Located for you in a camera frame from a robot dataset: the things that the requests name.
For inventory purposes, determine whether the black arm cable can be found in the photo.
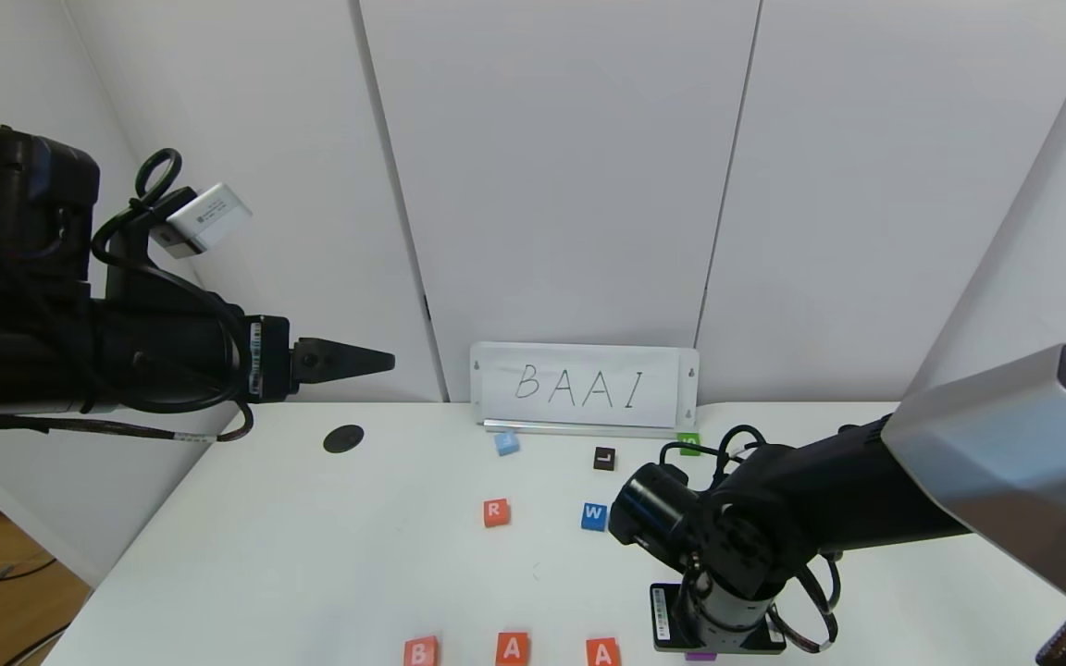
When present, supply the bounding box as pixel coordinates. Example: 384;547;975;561
769;550;842;650
0;148;256;444

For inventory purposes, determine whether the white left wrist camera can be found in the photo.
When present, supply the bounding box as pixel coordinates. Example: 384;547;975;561
152;183;254;261

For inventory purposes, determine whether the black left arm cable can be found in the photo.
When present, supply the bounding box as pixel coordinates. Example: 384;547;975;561
0;148;256;444

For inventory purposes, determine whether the white paper reading BAAI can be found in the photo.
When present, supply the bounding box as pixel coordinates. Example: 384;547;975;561
482;361;679;429

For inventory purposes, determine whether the aluminium sign holder rail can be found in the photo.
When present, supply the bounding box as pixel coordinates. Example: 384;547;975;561
484;421;679;440

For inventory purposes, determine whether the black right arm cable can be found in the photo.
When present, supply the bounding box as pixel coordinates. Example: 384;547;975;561
769;550;842;650

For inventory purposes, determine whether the white sign holder board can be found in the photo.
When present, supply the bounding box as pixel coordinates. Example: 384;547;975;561
470;344;699;437

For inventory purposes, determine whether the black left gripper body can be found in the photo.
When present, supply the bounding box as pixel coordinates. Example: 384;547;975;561
92;298;294;410

